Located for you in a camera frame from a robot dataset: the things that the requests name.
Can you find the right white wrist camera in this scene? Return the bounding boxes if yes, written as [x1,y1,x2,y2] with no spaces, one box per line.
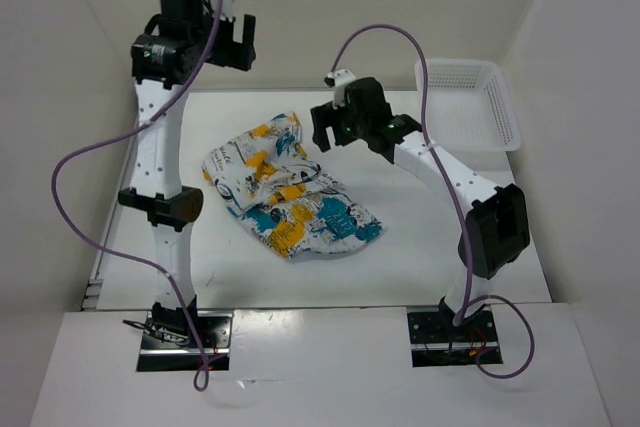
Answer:
[324,69,357,110]

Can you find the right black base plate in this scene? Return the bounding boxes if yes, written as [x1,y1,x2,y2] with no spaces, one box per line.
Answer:
[407,306,503,368]

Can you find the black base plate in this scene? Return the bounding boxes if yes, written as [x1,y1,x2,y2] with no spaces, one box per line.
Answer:
[136,311,233,373]
[407,306,503,368]

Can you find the colourful printed shorts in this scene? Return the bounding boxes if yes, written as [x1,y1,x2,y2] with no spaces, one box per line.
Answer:
[201,111,385,260]

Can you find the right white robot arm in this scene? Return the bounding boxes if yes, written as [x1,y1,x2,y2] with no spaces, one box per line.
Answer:
[311,69,530,340]

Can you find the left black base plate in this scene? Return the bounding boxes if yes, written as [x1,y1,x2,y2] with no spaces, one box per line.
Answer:
[136,311,233,373]

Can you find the white plastic basket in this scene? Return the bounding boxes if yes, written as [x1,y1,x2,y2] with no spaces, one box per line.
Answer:
[414,58,522,153]

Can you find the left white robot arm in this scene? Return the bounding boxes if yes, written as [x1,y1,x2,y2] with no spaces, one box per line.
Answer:
[118,0,256,347]

